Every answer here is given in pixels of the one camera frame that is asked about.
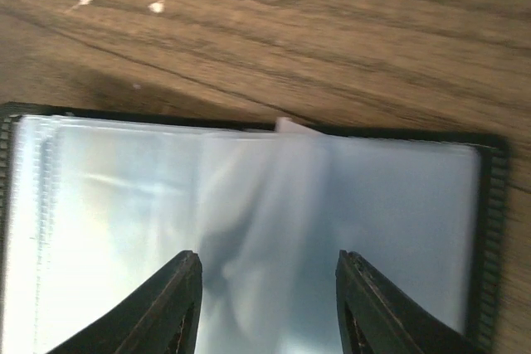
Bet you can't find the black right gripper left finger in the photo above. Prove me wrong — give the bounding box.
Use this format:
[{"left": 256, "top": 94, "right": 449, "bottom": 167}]
[{"left": 52, "top": 250, "right": 202, "bottom": 354}]

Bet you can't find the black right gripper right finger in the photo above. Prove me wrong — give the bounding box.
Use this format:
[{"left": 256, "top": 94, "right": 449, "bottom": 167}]
[{"left": 335, "top": 250, "right": 471, "bottom": 353}]

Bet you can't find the black leather card holder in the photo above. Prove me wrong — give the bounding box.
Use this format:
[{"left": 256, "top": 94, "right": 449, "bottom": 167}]
[{"left": 1, "top": 103, "right": 509, "bottom": 353}]

